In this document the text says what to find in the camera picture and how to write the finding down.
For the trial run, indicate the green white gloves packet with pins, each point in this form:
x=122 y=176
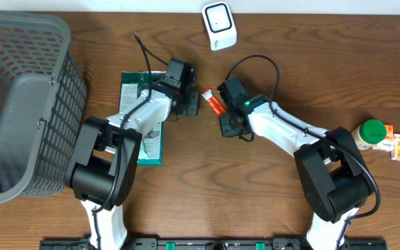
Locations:
x=132 y=84

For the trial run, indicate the grey plastic mesh basket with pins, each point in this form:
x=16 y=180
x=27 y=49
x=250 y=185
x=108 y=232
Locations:
x=42 y=100

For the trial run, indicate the green lid white jar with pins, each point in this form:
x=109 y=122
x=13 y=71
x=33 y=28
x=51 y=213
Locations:
x=369 y=134

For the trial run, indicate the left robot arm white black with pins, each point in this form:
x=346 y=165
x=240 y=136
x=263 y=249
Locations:
x=102 y=168

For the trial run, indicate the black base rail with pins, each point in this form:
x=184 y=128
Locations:
x=280 y=243

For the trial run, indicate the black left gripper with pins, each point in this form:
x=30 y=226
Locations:
x=194 y=106

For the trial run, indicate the white barcode scanner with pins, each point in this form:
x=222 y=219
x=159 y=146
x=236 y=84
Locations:
x=219 y=25

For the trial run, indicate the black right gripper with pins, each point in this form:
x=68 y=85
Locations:
x=225 y=129

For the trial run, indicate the red nescafe stick sachet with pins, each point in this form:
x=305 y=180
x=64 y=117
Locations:
x=213 y=102

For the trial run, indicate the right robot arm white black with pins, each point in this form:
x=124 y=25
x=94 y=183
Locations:
x=334 y=177

